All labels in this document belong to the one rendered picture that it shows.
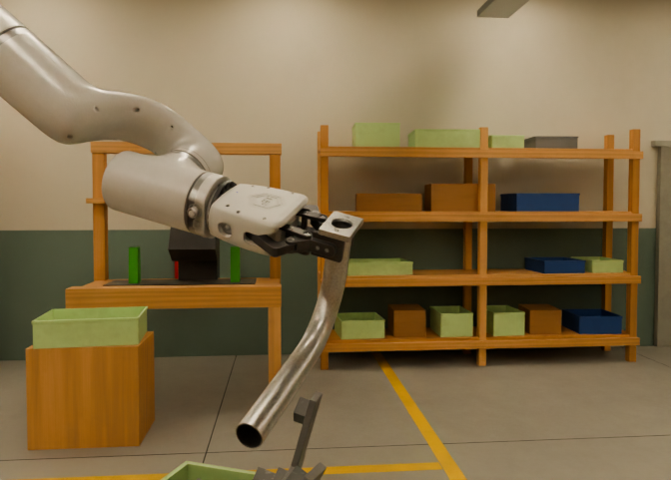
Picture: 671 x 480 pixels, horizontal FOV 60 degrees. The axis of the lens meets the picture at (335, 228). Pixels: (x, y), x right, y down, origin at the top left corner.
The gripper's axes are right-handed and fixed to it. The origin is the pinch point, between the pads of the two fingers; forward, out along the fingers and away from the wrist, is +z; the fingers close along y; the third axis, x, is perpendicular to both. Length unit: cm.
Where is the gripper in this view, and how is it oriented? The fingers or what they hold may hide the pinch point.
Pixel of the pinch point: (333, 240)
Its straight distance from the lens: 72.0
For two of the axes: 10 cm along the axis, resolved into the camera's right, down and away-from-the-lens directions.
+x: -1.1, 8.7, 4.8
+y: 3.4, -4.2, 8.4
